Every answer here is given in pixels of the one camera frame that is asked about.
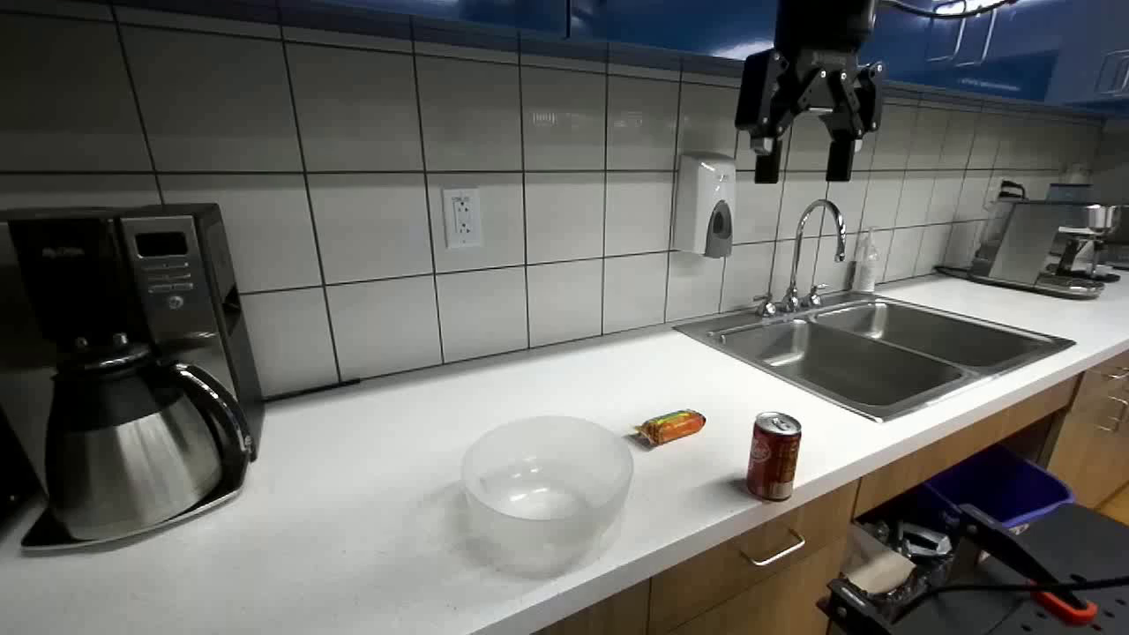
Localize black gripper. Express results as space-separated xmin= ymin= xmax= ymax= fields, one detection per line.
xmin=733 ymin=0 xmax=886 ymax=185

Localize orange snack packet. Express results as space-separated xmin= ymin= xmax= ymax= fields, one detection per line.
xmin=633 ymin=405 xmax=709 ymax=450

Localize clear plastic bowl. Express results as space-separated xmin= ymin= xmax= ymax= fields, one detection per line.
xmin=459 ymin=412 xmax=640 ymax=578

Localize chrome gooseneck faucet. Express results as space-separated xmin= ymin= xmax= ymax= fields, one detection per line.
xmin=785 ymin=195 xmax=852 ymax=310

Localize clear soap bottle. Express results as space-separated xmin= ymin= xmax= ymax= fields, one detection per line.
xmin=847 ymin=240 xmax=881 ymax=297

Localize stainless steel double sink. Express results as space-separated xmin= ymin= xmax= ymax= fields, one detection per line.
xmin=682 ymin=291 xmax=1079 ymax=422

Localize silver countertop appliance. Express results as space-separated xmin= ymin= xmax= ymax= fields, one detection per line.
xmin=963 ymin=177 xmax=1124 ymax=303

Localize red soda can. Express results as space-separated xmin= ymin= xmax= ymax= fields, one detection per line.
xmin=746 ymin=410 xmax=803 ymax=505

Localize white power outlet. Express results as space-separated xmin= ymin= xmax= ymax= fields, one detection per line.
xmin=442 ymin=185 xmax=487 ymax=255

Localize blue plastic bin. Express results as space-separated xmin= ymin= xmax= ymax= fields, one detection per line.
xmin=922 ymin=443 xmax=1072 ymax=531

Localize white block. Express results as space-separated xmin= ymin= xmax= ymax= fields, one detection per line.
xmin=843 ymin=546 xmax=922 ymax=598

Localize wooden base cabinets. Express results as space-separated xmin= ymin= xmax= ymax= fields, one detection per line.
xmin=532 ymin=350 xmax=1129 ymax=635

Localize black robot stand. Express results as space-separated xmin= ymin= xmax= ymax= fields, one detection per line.
xmin=823 ymin=500 xmax=1129 ymax=635

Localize black coffee maker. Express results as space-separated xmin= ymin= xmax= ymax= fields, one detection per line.
xmin=0 ymin=202 xmax=269 ymax=558

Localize stainless steel carafe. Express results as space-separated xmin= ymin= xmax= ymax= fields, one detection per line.
xmin=42 ymin=344 xmax=259 ymax=546

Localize black boxy appliance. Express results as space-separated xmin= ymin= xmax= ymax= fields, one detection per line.
xmin=0 ymin=400 xmax=51 ymax=531

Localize white wall soap dispenser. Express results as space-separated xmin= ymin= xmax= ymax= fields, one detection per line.
xmin=672 ymin=156 xmax=740 ymax=259

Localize blue wall cabinets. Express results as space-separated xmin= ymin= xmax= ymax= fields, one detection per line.
xmin=118 ymin=0 xmax=1129 ymax=119

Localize metal drawer handle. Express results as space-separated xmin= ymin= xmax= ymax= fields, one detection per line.
xmin=746 ymin=529 xmax=810 ymax=570

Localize orange handled clamp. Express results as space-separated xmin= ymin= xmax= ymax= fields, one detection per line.
xmin=1034 ymin=586 xmax=1104 ymax=626

